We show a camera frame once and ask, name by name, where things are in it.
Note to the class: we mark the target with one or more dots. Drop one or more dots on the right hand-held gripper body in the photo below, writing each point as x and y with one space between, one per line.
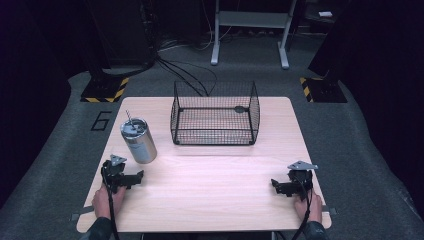
301 180

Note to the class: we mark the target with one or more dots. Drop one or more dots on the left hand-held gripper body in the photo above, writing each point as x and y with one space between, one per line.
115 173

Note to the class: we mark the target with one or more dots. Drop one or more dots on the person's right hand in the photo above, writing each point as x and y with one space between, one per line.
311 208

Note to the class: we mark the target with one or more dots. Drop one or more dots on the person's left hand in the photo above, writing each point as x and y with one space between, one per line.
103 201

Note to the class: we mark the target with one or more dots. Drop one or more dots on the stainless steel tumbler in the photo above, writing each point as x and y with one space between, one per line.
141 146

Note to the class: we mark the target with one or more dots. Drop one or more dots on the striped drinking straw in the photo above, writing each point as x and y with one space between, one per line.
129 117

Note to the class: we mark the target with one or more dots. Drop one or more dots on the black stand with striped base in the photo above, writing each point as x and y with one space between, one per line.
105 88
321 90

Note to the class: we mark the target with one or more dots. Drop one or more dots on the white metal stand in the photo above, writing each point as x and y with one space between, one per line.
251 19

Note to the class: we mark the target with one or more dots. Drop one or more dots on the small white box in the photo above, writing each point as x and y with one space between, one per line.
325 14

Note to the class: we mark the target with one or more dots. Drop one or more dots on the grey table bracket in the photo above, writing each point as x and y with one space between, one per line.
81 213
330 210

